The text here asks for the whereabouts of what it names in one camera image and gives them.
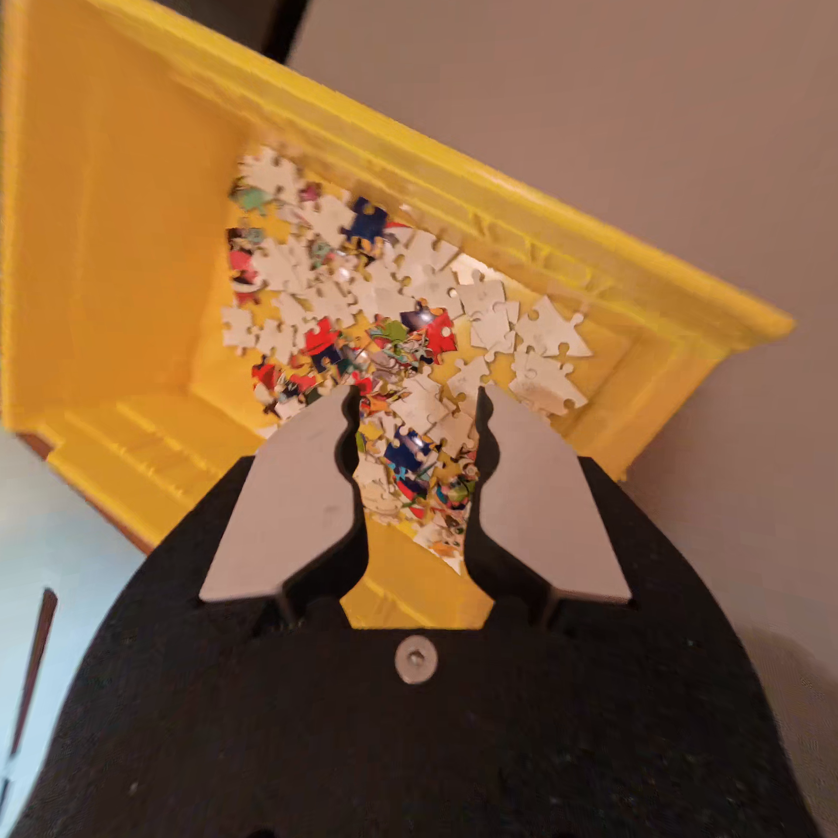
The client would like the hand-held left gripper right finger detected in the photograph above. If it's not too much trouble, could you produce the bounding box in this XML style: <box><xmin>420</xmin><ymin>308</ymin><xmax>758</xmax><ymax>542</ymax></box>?
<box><xmin>466</xmin><ymin>385</ymin><xmax>632</xmax><ymax>610</ymax></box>

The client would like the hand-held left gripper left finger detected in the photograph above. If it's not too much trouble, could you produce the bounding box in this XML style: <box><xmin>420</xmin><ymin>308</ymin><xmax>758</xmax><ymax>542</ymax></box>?
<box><xmin>198</xmin><ymin>386</ymin><xmax>369</xmax><ymax>606</ymax></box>

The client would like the pile of puzzle pieces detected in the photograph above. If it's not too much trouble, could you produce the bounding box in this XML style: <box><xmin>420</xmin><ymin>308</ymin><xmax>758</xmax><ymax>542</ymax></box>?
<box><xmin>219</xmin><ymin>147</ymin><xmax>594</xmax><ymax>577</ymax></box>

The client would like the yellow plastic bin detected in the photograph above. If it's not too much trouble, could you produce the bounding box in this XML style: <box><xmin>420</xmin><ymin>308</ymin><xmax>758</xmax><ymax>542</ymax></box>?
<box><xmin>0</xmin><ymin>0</ymin><xmax>797</xmax><ymax>631</ymax></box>

